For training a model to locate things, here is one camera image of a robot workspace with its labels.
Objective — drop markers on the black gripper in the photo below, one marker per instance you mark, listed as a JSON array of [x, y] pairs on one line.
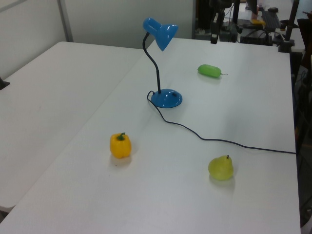
[[219, 18]]

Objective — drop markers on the blue gooseneck desk lamp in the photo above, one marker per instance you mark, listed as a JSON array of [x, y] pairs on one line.
[[165, 97]]

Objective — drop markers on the green toy cucumber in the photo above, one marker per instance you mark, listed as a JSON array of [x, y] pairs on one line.
[[208, 70]]

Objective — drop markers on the black computer keyboard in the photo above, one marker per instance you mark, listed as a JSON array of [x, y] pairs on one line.
[[271, 19]]

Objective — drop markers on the black clamped stand pole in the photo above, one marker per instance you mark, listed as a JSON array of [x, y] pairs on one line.
[[285, 46]]

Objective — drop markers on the green toy pear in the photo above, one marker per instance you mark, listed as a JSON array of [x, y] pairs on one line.
[[220, 169]]

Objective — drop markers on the yellow toy bell pepper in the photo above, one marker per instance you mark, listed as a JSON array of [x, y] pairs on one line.
[[119, 148]]

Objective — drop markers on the grey partition post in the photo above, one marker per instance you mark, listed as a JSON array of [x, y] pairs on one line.
[[65, 22]]

